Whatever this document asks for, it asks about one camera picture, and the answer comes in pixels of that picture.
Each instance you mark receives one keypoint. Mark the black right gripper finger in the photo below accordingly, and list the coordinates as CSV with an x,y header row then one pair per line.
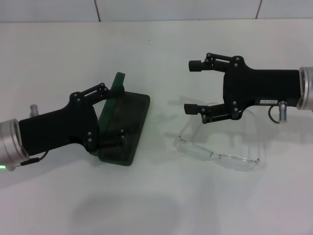
x,y
195,65
215,112

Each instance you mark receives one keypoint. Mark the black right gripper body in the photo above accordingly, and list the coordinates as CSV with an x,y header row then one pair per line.
x,y
259,85

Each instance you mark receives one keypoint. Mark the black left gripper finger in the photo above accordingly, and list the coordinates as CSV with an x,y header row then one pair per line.
x,y
97,94
107,142

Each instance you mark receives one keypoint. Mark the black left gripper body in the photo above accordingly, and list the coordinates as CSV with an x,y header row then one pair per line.
x,y
58,127

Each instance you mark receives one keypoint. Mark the green glasses case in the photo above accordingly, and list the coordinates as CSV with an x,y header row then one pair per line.
x,y
137,122

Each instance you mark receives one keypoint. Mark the clear plastic glasses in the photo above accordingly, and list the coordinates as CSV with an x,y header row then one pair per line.
x,y
220,156

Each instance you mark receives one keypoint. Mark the left gripper silver connector plug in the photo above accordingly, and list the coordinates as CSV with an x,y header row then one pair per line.
x,y
34,110

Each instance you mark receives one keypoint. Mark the gripper silver connector plug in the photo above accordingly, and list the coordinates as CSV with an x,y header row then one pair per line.
x,y
283,111
34,110

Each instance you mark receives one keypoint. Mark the right gripper silver connector plug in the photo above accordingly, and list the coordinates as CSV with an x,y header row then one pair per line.
x,y
283,111

